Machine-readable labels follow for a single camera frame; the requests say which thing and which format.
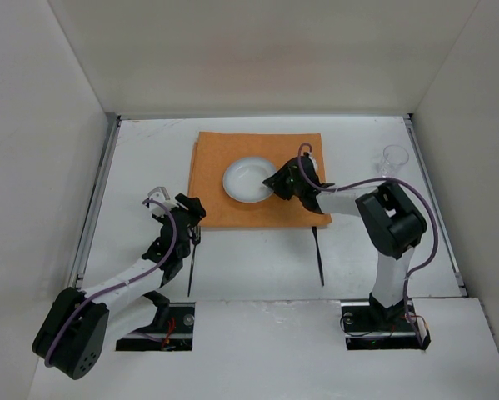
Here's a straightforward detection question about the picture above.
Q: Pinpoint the black plastic fork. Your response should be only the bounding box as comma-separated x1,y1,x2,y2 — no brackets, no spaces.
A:
187,225,202,296

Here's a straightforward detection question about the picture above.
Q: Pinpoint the white ceramic plate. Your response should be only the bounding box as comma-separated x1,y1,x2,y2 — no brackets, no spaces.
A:
222,157,277,203

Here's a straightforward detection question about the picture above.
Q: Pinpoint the black plastic knife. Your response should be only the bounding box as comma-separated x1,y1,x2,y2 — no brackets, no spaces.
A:
312,226,325,287

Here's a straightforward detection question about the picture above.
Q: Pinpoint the orange cloth placemat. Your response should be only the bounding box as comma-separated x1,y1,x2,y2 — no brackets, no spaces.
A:
188,132,332,228

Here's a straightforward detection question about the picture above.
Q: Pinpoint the clear plastic cup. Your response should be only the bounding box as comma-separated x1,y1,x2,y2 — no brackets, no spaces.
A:
377,144,410,178

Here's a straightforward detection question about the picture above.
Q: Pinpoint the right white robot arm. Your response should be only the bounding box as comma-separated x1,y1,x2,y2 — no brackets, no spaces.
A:
262,153,427,319

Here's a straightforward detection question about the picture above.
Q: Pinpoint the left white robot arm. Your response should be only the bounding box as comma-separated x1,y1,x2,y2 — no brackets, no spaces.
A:
32,192,206,380

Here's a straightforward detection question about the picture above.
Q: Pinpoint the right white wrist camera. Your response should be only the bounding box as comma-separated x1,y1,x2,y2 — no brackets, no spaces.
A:
303,152,318,172

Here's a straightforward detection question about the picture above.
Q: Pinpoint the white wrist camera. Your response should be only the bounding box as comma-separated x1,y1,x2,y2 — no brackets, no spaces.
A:
303,152,318,172
142,187,176,218

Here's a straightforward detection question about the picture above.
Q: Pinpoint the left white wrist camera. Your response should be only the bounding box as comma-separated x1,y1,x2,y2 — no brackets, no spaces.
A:
142,187,176,218

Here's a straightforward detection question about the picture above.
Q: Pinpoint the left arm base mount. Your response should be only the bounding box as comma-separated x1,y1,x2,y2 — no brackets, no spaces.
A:
115,292,196,352

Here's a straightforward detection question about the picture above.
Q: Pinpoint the left aluminium table rail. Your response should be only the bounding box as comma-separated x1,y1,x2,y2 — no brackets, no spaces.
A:
63,112,122,288

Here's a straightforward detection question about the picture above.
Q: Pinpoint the aluminium table rail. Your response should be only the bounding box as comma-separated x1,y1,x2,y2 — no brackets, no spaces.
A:
403,113,469,298
63,112,122,288

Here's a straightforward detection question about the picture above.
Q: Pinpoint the right aluminium table rail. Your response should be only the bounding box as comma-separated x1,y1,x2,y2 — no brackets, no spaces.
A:
403,113,469,298

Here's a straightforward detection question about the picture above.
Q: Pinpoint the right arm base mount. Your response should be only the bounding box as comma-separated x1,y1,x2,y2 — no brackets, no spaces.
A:
339,297,432,351

